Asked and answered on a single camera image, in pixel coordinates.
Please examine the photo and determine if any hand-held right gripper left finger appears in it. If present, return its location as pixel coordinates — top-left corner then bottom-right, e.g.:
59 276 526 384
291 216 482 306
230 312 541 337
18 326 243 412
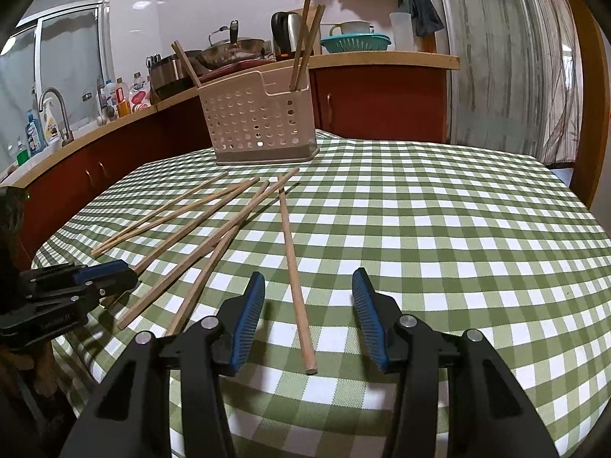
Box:
60 271 267 458

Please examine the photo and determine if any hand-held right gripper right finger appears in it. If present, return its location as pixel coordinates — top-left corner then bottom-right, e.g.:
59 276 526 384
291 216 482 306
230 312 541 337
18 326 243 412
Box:
352 267 559 458

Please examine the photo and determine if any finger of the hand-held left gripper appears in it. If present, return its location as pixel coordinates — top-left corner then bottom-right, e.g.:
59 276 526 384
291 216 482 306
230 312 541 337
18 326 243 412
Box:
19 258 133 297
27 268 140 316

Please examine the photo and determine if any pile of wooden chopsticks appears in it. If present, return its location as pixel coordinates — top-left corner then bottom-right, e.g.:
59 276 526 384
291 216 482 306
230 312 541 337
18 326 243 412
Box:
90 168 301 337

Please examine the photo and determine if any pink perforated utensil basket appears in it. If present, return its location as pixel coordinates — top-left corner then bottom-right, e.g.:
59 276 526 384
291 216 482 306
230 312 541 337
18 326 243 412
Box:
197 71 320 167

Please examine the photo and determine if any green checked tablecloth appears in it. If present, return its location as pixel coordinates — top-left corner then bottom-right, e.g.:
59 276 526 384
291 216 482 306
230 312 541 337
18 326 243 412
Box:
31 132 611 458

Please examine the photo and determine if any white spray bottle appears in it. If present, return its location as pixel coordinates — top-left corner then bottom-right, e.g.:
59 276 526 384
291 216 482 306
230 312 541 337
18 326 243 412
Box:
41 99 63 146

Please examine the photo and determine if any blue dish soap bottle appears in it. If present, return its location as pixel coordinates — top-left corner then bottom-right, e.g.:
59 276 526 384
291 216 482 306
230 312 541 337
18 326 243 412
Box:
25 109 47 157

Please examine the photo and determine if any tall chrome faucet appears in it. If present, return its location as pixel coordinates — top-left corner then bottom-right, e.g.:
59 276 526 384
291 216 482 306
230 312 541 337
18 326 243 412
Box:
38 87 76 148

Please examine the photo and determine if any small chrome faucet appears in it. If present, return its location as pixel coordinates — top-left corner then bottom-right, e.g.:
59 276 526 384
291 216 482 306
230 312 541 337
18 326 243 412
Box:
95 85 118 125

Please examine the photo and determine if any orange oil bottle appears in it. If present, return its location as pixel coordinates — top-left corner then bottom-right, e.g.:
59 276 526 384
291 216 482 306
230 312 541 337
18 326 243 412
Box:
116 79 133 118

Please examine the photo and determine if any steel rice cooker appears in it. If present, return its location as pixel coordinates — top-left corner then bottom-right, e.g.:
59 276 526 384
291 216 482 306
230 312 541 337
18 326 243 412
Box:
149 50 205 102

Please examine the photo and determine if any aluminium sliding window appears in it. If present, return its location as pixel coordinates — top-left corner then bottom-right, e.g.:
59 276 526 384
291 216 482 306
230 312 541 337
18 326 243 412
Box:
0 0 113 173

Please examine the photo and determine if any steel wok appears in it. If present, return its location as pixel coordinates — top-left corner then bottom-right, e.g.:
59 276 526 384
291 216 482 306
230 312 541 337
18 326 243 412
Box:
196 38 265 70

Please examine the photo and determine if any beige kitchen countertop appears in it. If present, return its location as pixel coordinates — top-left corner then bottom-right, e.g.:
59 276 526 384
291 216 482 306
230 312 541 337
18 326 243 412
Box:
0 52 461 192

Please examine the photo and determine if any teal plastic colander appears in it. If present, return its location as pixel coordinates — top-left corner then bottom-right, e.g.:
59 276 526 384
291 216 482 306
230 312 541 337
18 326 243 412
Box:
319 33 392 55

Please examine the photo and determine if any translucent plastic container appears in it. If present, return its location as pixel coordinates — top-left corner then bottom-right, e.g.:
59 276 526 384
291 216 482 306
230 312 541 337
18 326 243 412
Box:
389 11 415 52

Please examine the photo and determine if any black steel electric kettle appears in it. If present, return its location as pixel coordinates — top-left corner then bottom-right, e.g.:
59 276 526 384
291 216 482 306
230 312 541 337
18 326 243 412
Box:
271 11 307 61

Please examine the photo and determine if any sliding glass door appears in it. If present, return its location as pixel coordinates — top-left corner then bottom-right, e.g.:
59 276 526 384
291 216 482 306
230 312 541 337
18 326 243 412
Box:
420 0 585 170

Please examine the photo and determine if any white jug green handle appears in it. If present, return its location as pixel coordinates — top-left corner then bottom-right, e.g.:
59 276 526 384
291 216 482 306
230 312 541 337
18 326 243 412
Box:
328 20 375 37

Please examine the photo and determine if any wooden door frame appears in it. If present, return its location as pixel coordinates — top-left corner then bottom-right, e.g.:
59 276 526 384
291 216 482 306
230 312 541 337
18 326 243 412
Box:
563 0 611 211

